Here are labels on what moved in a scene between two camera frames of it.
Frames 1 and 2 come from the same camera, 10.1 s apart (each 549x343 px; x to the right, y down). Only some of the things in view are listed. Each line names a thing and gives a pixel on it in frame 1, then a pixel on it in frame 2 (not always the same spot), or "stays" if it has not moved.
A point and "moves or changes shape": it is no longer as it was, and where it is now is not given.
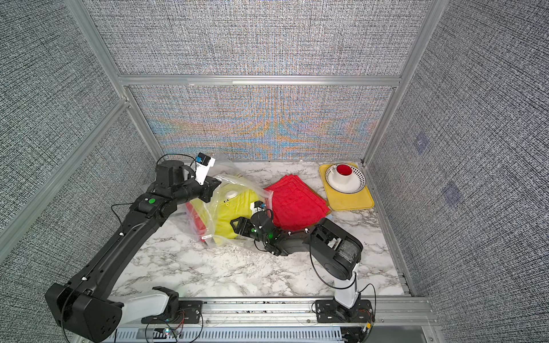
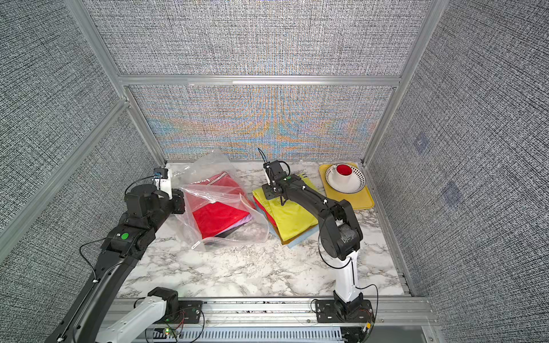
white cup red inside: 342,173 stays
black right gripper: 242,220 to 268,194
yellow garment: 224,203 to 290,218
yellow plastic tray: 339,201 stays
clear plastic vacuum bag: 211,221 moves or changes shape
